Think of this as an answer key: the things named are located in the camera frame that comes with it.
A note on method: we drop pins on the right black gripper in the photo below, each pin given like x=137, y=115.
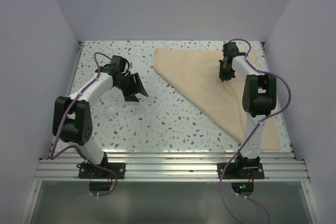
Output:
x=225, y=77

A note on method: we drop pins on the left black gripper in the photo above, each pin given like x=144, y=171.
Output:
x=137, y=87

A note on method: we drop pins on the beige surgical cloth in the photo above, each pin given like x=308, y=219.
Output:
x=195, y=75

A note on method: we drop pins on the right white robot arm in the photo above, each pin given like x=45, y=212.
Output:
x=258, y=100

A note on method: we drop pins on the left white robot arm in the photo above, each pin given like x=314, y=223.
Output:
x=72, y=121

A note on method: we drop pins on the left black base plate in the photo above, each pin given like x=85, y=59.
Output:
x=88, y=171

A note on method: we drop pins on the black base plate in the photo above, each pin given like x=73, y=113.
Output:
x=88, y=171
x=233, y=172

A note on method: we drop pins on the aluminium mounting rail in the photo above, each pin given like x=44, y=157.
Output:
x=174, y=167

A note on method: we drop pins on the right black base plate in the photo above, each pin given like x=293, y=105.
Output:
x=233, y=172

